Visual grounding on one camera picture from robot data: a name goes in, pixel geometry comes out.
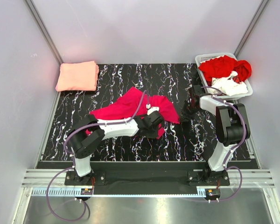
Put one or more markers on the folded peach t shirt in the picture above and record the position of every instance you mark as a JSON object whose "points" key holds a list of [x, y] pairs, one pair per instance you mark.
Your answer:
{"points": [[78, 77]]}

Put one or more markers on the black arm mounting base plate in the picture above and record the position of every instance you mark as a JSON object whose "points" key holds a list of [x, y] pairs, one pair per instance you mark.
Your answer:
{"points": [[105, 177]]}

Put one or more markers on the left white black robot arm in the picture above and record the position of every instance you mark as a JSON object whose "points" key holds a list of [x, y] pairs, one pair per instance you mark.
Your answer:
{"points": [[87, 135]]}

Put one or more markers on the magenta pink t shirt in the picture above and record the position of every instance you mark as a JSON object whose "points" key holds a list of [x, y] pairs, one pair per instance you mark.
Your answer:
{"points": [[134, 103]]}

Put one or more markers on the right aluminium frame post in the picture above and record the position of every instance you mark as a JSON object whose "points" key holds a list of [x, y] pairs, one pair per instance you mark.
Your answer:
{"points": [[251, 26]]}

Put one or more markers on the white plastic laundry basket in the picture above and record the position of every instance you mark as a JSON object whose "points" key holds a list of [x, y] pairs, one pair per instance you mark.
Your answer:
{"points": [[205, 57]]}

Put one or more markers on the slotted white cable duct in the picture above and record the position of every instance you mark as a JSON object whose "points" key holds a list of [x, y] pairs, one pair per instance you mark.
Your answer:
{"points": [[120, 192]]}

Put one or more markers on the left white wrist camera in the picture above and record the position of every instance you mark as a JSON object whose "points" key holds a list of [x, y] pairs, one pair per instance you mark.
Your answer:
{"points": [[151, 109]]}

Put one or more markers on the white printed t shirt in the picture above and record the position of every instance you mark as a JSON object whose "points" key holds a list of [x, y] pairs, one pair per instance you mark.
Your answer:
{"points": [[229, 86]]}

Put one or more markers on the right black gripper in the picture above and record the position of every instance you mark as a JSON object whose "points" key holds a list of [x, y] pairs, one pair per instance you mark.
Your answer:
{"points": [[184, 116]]}

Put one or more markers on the aluminium frame post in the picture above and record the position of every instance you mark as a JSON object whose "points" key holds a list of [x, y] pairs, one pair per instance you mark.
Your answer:
{"points": [[251, 26], [44, 31]]}

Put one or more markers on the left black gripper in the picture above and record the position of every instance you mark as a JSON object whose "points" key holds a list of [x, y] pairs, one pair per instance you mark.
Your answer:
{"points": [[154, 135]]}

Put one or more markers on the left aluminium frame post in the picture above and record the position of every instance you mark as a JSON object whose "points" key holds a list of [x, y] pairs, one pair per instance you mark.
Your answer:
{"points": [[44, 31]]}

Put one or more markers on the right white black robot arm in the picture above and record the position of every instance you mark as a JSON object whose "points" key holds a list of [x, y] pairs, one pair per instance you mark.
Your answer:
{"points": [[231, 125]]}

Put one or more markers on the red t shirt in basket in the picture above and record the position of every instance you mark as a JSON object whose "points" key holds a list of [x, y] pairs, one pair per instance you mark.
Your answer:
{"points": [[223, 66]]}

